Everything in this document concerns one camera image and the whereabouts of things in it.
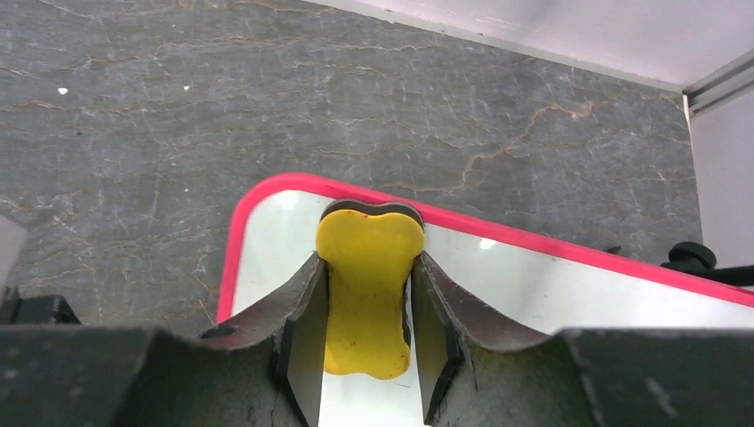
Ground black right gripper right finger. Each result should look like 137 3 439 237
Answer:
410 254 753 426

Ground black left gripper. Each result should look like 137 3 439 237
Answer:
0 214 81 326

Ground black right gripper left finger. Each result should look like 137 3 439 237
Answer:
1 255 328 426

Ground pink framed whiteboard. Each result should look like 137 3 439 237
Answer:
215 172 754 427

